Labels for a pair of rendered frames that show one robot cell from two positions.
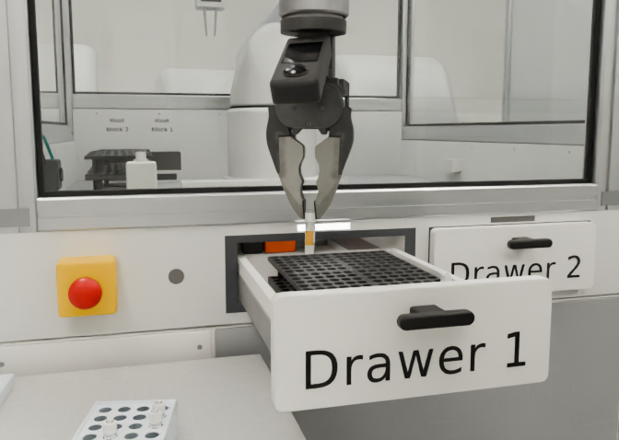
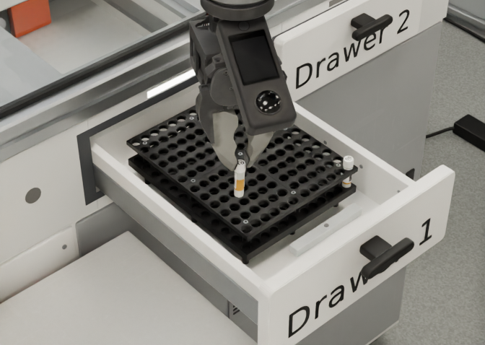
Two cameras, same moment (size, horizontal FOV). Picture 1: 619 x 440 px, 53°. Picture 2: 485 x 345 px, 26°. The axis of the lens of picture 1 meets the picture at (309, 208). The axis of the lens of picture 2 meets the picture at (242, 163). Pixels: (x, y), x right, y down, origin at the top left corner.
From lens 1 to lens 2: 0.74 m
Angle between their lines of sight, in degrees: 41
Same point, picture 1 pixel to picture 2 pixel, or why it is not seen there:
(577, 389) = (395, 123)
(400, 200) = not seen: hidden behind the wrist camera
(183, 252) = (37, 169)
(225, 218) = (76, 119)
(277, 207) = (125, 83)
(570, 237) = not seen: outside the picture
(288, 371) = (277, 333)
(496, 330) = (415, 225)
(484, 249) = (326, 41)
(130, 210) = not seen: outside the picture
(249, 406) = (182, 321)
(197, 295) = (56, 203)
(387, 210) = not seen: hidden behind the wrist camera
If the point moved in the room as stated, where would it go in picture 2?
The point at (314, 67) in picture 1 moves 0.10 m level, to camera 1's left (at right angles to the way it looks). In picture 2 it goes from (283, 92) to (184, 122)
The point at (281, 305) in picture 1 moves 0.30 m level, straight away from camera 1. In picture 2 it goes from (273, 296) to (147, 133)
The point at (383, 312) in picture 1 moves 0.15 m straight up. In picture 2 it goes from (341, 259) to (351, 151)
